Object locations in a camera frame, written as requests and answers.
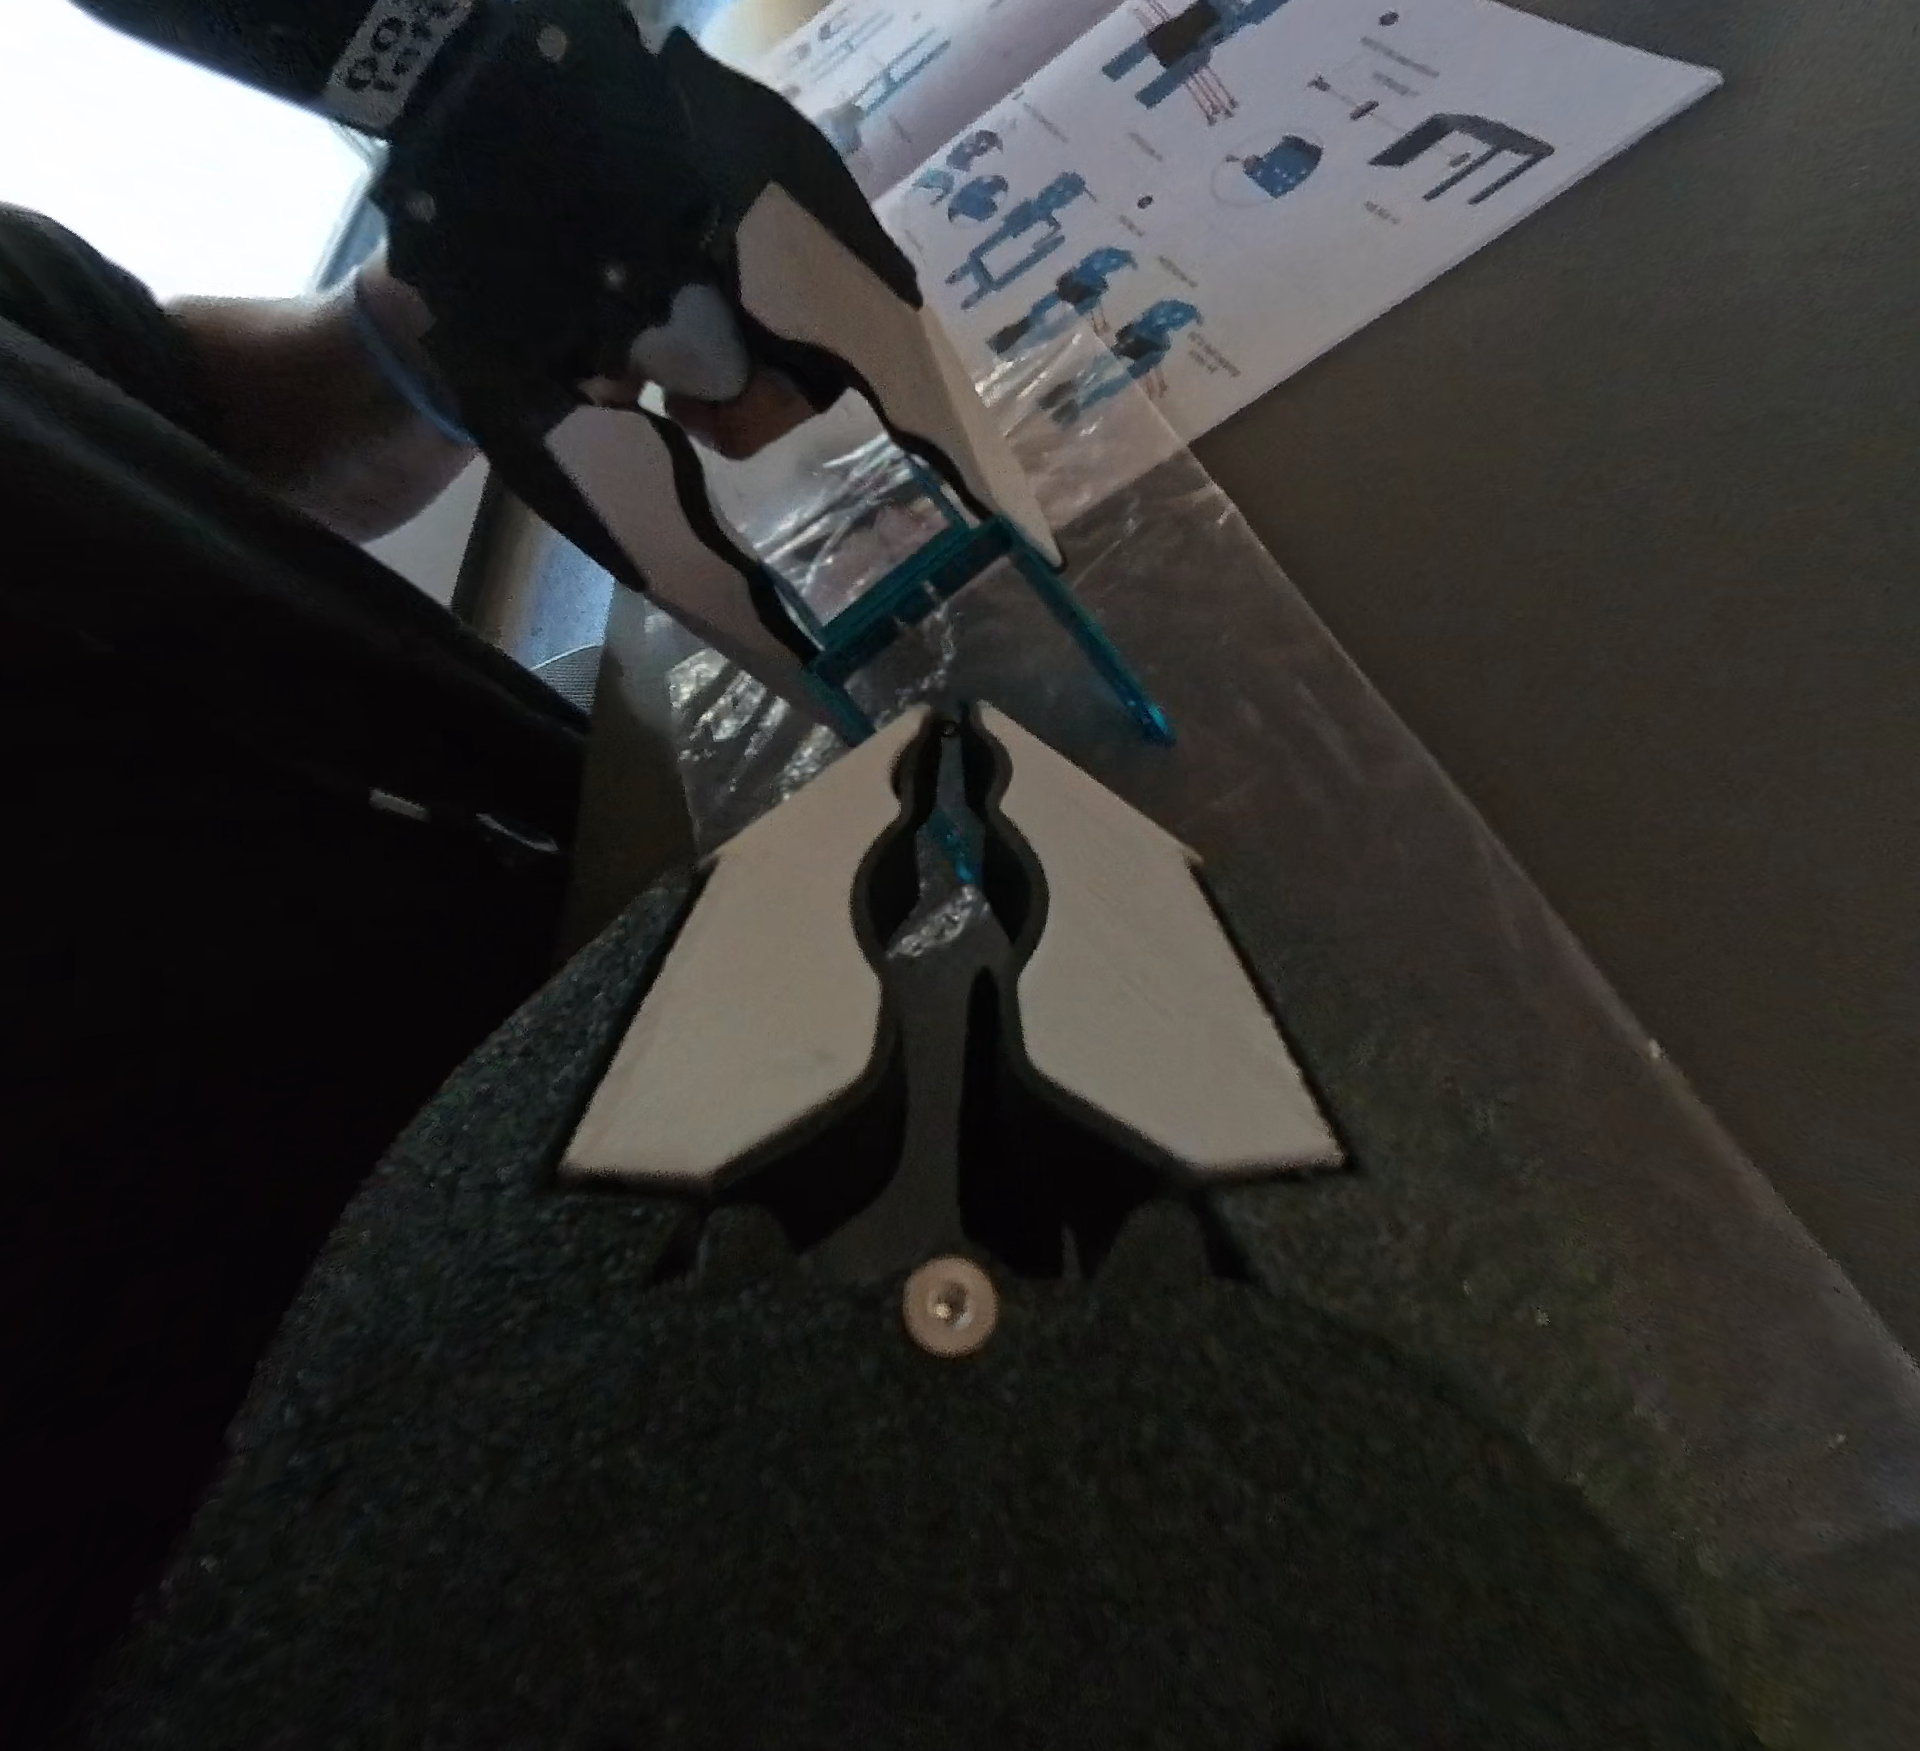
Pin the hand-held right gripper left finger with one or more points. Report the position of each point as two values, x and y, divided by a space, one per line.
752 1031

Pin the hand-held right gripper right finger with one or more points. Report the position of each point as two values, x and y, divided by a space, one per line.
1153 1017

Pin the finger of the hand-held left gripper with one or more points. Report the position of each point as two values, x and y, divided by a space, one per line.
884 341
645 506

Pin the blue metal servo bracket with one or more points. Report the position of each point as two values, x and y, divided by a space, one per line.
1111 677

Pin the person's left forearm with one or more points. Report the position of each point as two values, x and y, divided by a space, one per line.
284 388

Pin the grey desk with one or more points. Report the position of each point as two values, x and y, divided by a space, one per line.
1652 506

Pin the person's left hand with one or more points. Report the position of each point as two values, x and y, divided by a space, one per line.
736 424

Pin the blue wristband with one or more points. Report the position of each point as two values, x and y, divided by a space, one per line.
399 371

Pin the clear plastic bag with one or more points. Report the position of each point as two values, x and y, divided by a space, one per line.
1200 671

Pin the open instruction manual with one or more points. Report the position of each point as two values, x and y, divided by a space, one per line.
1351 133

